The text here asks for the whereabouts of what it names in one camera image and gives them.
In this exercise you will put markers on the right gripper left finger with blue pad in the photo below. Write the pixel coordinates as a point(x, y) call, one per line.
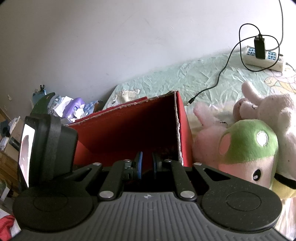
point(137, 170)

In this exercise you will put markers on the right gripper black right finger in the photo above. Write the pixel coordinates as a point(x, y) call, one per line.
point(157, 163)

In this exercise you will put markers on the dark green paper fan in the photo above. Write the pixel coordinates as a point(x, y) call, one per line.
point(41, 107)

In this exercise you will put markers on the large red cardboard box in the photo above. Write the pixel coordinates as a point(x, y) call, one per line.
point(154, 126)

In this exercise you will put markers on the pink bunny plush toy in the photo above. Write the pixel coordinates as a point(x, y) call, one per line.
point(205, 148)

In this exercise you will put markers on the green mushroom plush toy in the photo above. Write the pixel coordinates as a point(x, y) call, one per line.
point(249, 150)

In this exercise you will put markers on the light green bed sheet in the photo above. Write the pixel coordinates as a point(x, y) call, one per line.
point(218, 77)

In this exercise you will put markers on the yellow plush toy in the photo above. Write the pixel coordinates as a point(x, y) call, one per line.
point(283, 187)

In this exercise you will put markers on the white bunny plush toy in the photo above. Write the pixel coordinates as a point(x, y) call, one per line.
point(278, 112)

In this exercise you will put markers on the black charger plug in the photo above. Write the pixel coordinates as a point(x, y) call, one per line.
point(259, 46)

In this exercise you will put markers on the white power strip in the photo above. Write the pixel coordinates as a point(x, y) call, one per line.
point(272, 60)

